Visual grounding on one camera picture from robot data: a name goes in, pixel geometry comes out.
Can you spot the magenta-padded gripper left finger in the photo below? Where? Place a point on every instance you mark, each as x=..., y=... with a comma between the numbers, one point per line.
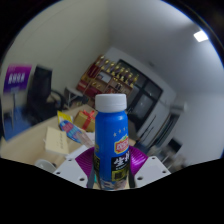
x=70, y=170

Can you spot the blue white-capped drink bottle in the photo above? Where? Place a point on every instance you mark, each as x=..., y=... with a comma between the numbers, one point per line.
x=111, y=140

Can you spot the thin yellow book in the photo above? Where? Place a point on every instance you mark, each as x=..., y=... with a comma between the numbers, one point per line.
x=64, y=117

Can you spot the dark glass door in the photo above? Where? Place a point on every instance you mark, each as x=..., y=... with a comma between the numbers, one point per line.
x=145, y=96

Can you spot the wooden trophy shelf unit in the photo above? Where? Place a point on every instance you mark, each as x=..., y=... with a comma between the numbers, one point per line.
x=110, y=78

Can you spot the rectangular ceiling light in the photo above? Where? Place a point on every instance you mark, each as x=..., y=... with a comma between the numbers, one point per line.
x=201, y=36

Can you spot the beige notebook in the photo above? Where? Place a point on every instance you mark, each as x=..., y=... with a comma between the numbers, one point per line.
x=56, y=141

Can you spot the yellow red-ribboned gift box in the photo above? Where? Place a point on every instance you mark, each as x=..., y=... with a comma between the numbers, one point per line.
x=85, y=120

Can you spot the blue magazine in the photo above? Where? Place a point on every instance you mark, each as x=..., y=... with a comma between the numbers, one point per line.
x=75, y=132

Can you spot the black office chair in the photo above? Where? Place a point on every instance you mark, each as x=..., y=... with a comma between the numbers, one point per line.
x=41, y=93

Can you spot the small white side table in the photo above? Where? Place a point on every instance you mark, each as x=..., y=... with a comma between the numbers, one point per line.
x=73, y=95

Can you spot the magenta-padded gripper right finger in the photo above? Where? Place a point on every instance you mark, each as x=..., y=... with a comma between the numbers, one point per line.
x=151, y=170

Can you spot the purple sign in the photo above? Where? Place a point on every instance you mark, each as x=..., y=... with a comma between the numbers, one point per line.
x=17, y=78

